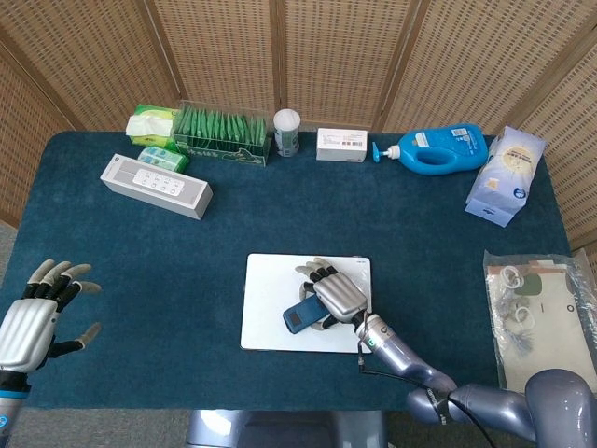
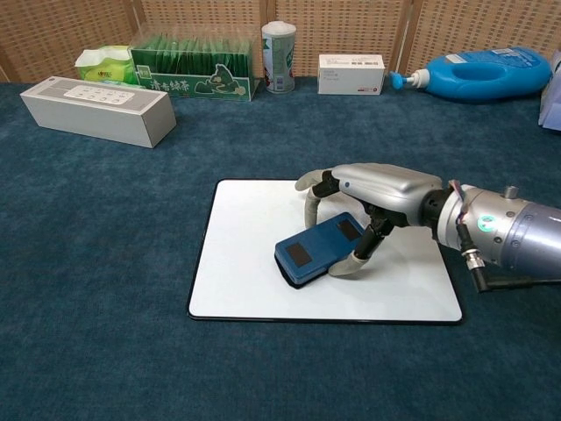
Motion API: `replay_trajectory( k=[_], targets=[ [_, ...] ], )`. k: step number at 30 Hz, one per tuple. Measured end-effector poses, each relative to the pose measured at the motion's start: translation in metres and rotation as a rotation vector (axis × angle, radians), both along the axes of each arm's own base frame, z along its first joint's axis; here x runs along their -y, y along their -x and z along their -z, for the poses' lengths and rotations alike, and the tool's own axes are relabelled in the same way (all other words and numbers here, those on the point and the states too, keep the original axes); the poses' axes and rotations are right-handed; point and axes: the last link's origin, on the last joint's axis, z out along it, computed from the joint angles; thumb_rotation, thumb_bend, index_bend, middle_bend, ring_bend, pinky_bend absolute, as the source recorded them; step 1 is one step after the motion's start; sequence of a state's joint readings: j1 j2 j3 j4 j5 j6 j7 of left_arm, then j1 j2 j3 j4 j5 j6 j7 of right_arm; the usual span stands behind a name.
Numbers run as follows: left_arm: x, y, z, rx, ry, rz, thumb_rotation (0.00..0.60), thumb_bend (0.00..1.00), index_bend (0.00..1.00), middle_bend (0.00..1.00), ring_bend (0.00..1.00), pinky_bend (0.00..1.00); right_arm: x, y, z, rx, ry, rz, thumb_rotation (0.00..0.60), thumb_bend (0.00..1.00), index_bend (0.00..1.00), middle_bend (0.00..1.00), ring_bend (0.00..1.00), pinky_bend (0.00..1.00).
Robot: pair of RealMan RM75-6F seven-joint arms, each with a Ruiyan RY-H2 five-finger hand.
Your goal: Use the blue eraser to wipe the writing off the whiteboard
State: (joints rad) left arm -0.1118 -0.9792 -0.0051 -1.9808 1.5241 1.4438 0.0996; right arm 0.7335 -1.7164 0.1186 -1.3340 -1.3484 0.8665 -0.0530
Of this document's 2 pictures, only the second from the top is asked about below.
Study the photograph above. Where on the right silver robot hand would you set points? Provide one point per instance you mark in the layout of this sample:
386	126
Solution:
385	188

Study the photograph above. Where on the blue whiteboard eraser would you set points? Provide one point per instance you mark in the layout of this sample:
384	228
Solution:
317	245

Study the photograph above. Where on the white dry-erase board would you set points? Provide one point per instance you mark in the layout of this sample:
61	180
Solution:
245	280

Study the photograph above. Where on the small white carton box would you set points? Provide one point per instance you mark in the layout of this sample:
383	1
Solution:
350	79

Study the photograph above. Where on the blue pump detergent bottle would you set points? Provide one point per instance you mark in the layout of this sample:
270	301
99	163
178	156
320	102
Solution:
482	79

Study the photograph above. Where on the woven rattan folding screen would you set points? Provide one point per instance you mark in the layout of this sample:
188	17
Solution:
350	26

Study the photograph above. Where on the white-lidded cylindrical canister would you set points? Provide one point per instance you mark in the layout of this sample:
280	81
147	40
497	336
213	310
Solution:
278	61

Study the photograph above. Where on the pale blue paper bag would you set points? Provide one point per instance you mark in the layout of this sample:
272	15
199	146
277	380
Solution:
552	105

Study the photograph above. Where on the clear green tea bag box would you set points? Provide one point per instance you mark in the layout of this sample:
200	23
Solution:
175	83

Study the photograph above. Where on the white rectangular speaker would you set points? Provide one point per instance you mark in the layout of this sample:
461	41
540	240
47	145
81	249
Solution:
87	118

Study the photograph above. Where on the green tissue pack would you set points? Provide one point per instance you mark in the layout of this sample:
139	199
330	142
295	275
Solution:
105	66

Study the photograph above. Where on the teal table mat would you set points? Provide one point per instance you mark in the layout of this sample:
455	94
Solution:
87	263

